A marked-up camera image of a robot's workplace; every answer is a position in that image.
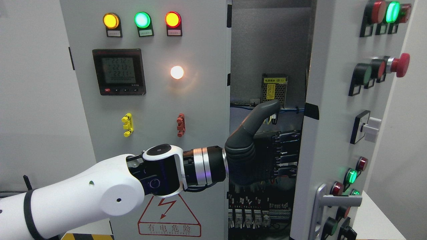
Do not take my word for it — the yellow indicator light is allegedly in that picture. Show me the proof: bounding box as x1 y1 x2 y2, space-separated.
103 12 123 38

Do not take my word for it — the right door rotary switch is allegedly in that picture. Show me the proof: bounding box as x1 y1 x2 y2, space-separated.
350 110 382 144

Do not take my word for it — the grey electrical cabinet body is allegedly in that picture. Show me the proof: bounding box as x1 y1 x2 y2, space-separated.
228 0 317 240

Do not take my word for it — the red emergency stop button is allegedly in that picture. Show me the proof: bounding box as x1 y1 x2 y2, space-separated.
383 53 410 78

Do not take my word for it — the metal mesh power supply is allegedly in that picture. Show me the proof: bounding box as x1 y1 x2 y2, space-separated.
261 73 288 108

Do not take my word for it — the grey cabinet door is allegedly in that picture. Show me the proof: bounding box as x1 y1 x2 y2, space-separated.
60 0 231 240
290 0 415 240

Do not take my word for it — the white glowing indicator light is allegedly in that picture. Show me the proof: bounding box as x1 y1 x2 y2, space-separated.
170 65 184 80

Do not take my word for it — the black relay terminal row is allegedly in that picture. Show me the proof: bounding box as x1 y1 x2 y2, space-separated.
226 186 294 232

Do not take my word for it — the silver door handle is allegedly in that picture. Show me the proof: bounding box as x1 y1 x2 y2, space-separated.
308 184 362 240

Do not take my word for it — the red indicator light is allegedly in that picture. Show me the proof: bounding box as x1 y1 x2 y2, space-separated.
165 11 182 36

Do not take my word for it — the black digital power meter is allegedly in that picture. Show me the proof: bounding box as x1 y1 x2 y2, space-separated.
92 48 146 96

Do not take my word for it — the red electric hazard warning sticker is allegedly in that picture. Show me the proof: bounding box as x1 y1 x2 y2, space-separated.
138 194 202 237

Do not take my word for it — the yellow terminal connector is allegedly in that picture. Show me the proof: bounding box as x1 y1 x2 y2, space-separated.
121 113 134 138

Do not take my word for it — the green indicator light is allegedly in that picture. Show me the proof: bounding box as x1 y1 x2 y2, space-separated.
134 12 154 37

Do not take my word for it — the grey black robot hand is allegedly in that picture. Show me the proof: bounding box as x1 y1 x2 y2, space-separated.
225 100 301 186

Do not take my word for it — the red terminal connector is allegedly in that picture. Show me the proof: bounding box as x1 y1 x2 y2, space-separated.
176 113 186 138

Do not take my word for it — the black box with antenna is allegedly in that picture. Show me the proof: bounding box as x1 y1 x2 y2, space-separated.
23 175 33 190

